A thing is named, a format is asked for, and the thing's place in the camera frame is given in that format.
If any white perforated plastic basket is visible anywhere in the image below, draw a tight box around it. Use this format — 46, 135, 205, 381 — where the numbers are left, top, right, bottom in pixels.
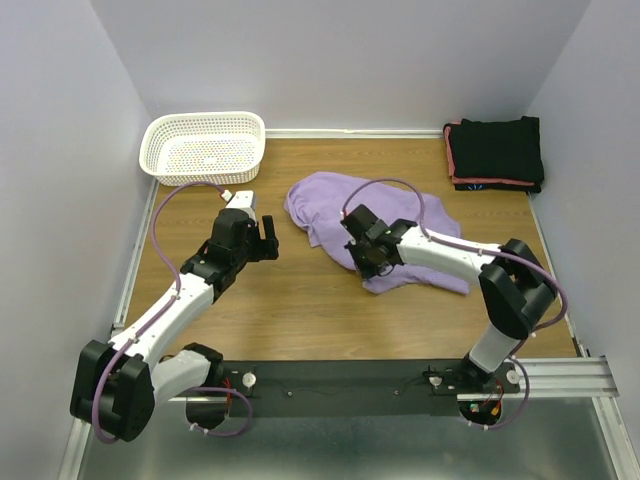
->
139, 111, 266, 186

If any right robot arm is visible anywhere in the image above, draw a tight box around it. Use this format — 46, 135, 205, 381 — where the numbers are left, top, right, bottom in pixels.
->
341, 205, 560, 392

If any purple t-shirt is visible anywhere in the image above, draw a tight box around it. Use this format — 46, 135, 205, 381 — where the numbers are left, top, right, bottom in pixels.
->
284, 172, 470, 295

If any black folded t-shirt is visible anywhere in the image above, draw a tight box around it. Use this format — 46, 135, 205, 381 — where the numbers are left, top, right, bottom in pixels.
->
450, 116, 545, 185
454, 183, 542, 194

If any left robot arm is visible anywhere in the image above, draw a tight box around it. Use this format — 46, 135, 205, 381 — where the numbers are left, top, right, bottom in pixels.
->
70, 208, 279, 444

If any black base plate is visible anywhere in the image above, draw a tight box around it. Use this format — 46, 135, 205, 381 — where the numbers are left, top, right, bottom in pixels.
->
187, 358, 521, 431

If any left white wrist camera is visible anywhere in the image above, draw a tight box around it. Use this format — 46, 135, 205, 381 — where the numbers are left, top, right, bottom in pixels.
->
220, 190, 257, 220

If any black folded t-shirt bottom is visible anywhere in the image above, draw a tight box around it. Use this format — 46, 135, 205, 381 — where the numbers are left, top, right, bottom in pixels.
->
454, 183, 542, 194

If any red folded t-shirt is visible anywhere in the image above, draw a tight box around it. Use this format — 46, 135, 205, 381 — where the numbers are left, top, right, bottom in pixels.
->
443, 122, 535, 190

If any black folded t-shirt top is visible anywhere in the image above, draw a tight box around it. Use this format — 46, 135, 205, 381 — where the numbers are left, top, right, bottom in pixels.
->
450, 116, 545, 185

